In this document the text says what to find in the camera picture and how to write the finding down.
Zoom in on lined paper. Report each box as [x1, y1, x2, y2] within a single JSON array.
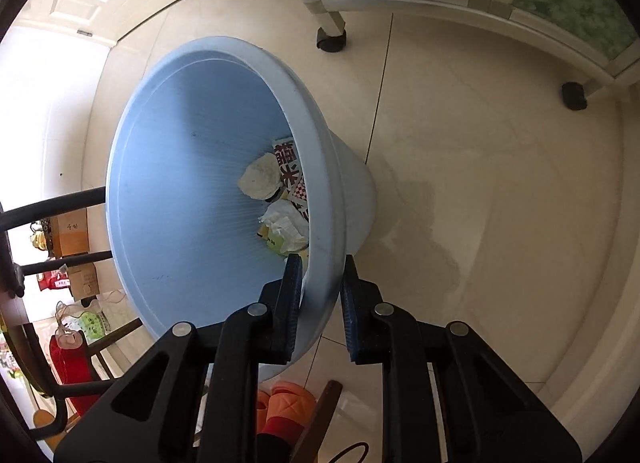
[[258, 199, 309, 256]]

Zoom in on white steamed bun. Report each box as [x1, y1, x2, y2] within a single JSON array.
[[238, 153, 281, 201]]

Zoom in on light blue trash bin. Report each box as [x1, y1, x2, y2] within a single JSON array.
[[105, 36, 376, 358]]

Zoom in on red white patterned wrapper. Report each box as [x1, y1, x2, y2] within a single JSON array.
[[272, 137, 309, 220]]

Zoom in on orange slippers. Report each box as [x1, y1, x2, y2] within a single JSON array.
[[256, 381, 317, 445]]

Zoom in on red bag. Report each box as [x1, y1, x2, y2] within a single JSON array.
[[49, 333, 101, 384]]

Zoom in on dark wooden chair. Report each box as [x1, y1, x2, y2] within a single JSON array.
[[1, 187, 112, 441]]

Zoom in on cardboard box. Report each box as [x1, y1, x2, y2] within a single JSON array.
[[50, 209, 89, 257]]

